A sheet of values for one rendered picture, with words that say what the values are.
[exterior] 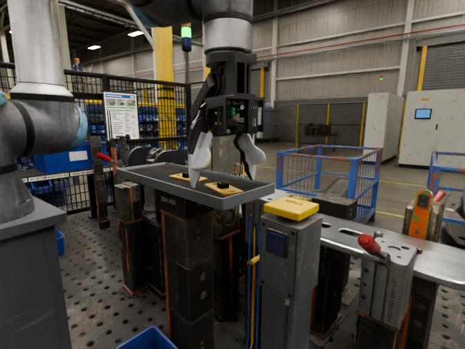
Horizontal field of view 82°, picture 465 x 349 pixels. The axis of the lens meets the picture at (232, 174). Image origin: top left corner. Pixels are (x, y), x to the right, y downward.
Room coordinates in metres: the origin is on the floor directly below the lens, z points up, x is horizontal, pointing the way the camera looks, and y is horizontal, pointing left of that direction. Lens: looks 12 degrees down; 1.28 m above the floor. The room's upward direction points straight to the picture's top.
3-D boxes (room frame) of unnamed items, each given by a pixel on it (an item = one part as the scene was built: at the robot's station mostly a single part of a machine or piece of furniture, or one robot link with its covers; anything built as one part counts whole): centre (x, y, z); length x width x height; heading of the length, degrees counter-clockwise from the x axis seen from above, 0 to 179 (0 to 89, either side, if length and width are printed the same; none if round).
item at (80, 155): (1.40, 0.85, 1.10); 0.30 x 0.17 x 0.13; 142
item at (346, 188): (3.02, -1.15, 0.47); 1.20 x 0.80 x 0.95; 142
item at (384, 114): (8.54, -4.79, 1.22); 2.40 x 0.54 x 2.45; 140
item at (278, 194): (0.61, -0.09, 0.90); 0.13 x 0.10 x 0.41; 136
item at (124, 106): (1.73, 0.70, 1.30); 0.23 x 0.02 x 0.31; 136
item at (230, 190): (0.46, 0.02, 1.17); 0.08 x 0.04 x 0.01; 30
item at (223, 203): (0.56, 0.10, 1.16); 0.37 x 0.14 x 0.02; 46
